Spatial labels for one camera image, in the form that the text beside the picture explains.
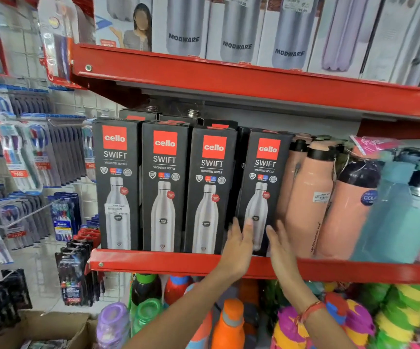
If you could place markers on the person's left hand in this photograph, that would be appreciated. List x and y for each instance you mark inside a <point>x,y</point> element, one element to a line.
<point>237,254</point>

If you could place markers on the person's right hand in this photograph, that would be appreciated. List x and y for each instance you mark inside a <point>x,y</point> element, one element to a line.
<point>286,261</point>

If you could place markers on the person's left fingers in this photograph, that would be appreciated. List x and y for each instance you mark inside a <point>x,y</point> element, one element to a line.
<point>249,232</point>

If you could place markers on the person's right fingers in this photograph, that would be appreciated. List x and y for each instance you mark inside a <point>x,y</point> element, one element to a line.
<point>281,236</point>

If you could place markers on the black bottle box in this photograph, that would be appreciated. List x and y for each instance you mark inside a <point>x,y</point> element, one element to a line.
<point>266,170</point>

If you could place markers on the person's right forearm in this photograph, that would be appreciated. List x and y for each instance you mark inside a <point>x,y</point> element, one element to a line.
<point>331,334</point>

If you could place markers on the peach bottle black lid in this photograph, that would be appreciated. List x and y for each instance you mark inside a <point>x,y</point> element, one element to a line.
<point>294,167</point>
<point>310,214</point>

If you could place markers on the peach bottle dark purple lid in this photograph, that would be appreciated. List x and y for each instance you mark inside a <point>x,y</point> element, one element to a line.
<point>344,218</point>

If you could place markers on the red metal shelf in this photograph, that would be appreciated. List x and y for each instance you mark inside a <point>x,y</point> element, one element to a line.
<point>173,263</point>
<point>253,79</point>

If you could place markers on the row of black boxes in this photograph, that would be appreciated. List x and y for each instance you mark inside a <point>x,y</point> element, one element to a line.
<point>164,199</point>

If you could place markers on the red bottle blue cap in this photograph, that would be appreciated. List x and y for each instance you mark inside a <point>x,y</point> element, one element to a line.
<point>176,288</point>

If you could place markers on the multicolour wavy bottle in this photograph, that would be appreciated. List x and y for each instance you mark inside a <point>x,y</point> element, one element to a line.
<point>286,330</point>
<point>355,319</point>

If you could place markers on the orange bottle grey band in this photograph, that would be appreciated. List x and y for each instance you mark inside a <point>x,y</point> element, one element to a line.
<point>228,327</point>

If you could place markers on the orange bottle blue cap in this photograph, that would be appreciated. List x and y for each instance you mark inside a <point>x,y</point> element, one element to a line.
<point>202,332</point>

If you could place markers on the black bottle green cap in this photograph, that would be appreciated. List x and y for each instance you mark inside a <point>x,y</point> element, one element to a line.
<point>145,288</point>

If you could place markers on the pink plastic packet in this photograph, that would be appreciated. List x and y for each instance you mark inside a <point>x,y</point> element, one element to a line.
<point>373,144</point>

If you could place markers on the green plastic bottle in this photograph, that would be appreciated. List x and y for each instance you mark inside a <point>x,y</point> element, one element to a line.
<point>147,314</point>

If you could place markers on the steel bottle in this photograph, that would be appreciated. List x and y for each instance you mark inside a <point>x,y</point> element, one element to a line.
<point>192,113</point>
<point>152,108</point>

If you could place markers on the teal bottle dark lid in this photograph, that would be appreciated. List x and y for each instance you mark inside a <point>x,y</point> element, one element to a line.
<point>413,228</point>

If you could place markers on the green yellow wavy bottle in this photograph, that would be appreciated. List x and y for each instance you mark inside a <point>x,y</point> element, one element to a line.
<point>399,316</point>

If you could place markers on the row of red packets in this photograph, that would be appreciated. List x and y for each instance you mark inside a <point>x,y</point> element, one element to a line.
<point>88,232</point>

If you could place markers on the purple plastic bottle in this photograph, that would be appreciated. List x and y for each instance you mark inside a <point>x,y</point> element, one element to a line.
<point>112,327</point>

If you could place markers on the row of black toothbrush packs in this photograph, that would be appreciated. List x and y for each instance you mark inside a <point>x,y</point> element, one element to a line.
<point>2,301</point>
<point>73,276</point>

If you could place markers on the row of blue toothbrush packs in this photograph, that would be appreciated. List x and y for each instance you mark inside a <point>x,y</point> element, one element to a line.
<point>64,218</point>

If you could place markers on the white box grey bottle print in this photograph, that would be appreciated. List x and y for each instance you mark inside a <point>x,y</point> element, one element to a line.
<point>237,29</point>
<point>290,32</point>
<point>182,25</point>

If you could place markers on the white box lilac bottle print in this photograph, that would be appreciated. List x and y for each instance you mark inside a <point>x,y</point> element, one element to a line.
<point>344,36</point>

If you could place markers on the cardboard box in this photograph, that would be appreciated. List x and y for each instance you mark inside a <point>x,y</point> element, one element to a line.
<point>46,327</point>

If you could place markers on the white box pale bottle print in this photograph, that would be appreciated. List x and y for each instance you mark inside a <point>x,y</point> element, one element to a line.
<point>402,43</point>

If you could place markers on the white box with person print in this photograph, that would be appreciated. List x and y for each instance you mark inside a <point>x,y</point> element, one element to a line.
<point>122,21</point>

